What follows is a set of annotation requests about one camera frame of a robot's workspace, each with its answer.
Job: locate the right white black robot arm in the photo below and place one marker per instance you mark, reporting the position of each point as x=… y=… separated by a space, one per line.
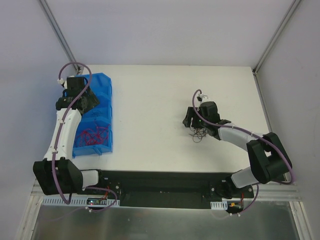
x=268 y=159

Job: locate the aluminium front rail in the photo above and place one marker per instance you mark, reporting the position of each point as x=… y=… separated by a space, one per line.
x=279 y=193

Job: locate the left white cable duct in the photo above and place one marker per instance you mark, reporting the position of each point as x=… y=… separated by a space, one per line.
x=81 y=202

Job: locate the right aluminium corner post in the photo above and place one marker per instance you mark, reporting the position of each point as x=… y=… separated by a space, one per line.
x=293 y=7

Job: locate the left aluminium corner post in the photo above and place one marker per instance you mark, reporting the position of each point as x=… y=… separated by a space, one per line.
x=57 y=30

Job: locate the white cable duct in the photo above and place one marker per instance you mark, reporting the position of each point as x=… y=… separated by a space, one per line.
x=219 y=205
x=81 y=202

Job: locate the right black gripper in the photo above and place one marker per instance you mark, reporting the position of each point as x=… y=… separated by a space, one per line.
x=189 y=117

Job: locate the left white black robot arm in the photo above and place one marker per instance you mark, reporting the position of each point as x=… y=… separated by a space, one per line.
x=56 y=173

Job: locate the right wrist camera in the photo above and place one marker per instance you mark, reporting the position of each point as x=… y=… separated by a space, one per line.
x=202 y=98

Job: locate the right white cable duct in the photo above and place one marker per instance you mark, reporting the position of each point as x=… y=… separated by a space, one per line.
x=219 y=205

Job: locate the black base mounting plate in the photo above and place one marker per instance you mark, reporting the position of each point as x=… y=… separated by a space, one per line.
x=178 y=190

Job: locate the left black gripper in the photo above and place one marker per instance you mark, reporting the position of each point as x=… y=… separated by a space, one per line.
x=91 y=100

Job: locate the blue plastic compartment bin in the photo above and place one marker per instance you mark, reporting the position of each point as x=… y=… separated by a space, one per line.
x=94 y=134

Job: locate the aluminium corner post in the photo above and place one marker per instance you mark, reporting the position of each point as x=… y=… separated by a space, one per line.
x=57 y=30
x=293 y=7

